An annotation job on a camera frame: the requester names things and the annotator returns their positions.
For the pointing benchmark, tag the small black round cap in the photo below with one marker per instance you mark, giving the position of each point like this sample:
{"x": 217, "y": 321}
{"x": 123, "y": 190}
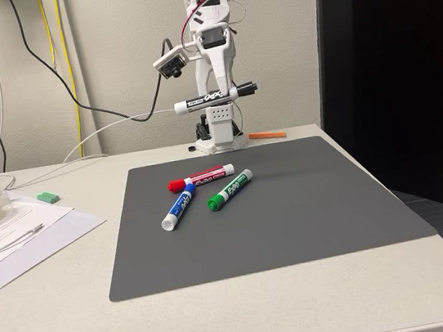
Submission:
{"x": 192, "y": 148}

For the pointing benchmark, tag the green dry erase marker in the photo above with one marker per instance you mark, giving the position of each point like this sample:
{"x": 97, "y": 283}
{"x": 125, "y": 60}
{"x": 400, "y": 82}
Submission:
{"x": 231, "y": 189}

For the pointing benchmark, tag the grey mat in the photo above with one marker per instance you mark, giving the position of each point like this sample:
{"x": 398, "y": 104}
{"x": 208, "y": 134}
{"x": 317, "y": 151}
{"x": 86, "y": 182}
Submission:
{"x": 294, "y": 213}

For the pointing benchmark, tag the black dry erase marker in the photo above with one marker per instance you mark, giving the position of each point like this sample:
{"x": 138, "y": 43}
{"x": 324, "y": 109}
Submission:
{"x": 200, "y": 101}

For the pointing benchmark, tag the white paper stack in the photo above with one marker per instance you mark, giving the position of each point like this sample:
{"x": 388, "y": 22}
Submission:
{"x": 62, "y": 238}

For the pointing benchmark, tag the blue dry erase marker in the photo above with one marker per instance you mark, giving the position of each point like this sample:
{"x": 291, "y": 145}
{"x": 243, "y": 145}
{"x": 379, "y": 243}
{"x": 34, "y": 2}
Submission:
{"x": 180, "y": 207}

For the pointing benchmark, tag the dark door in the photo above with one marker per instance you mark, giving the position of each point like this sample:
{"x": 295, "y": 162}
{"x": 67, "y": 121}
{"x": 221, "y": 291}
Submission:
{"x": 412, "y": 85}

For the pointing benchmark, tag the orange stick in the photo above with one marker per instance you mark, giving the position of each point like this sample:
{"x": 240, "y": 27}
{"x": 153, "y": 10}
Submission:
{"x": 266, "y": 135}

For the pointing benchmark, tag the red dry erase marker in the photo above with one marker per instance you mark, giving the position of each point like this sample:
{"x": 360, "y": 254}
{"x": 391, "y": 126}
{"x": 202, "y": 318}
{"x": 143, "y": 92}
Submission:
{"x": 206, "y": 175}

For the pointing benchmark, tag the white printed paper sheet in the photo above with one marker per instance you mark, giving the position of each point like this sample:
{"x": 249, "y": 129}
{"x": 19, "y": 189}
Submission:
{"x": 42, "y": 214}

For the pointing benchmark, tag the green eraser block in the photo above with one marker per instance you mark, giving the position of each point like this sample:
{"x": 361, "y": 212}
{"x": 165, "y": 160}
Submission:
{"x": 47, "y": 197}

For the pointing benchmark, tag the small camera module white mount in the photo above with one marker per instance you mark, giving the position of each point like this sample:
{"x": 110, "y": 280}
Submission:
{"x": 170, "y": 62}

